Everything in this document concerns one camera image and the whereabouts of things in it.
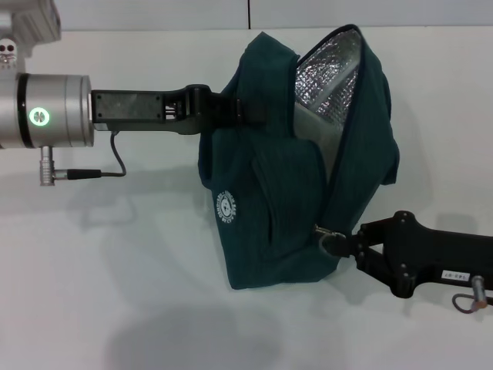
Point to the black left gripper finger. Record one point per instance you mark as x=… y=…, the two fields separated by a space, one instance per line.
x=223 y=109

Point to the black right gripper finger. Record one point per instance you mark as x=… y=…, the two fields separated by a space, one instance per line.
x=377 y=231
x=381 y=266

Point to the clear plastic food container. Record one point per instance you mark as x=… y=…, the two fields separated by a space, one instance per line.
x=316 y=138

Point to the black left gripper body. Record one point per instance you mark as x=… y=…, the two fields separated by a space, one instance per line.
x=127 y=106

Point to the dark teal insulated lunch bag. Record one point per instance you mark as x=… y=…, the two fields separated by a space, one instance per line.
x=277 y=200

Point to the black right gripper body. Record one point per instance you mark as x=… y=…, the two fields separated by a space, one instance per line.
x=450 y=258

